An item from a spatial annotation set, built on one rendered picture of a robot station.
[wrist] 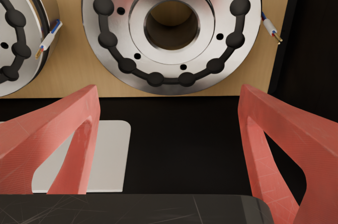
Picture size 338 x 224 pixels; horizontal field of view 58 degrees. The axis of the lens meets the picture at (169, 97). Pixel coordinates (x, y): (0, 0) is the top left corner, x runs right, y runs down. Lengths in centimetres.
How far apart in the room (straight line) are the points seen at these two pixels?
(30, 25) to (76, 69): 6
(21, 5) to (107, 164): 10
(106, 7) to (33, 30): 4
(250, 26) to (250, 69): 6
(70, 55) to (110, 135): 6
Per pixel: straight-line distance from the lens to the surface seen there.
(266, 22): 18
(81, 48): 23
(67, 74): 24
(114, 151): 20
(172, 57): 18
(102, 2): 18
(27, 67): 21
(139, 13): 17
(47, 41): 19
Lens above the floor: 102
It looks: 54 degrees down
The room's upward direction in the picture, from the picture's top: 180 degrees clockwise
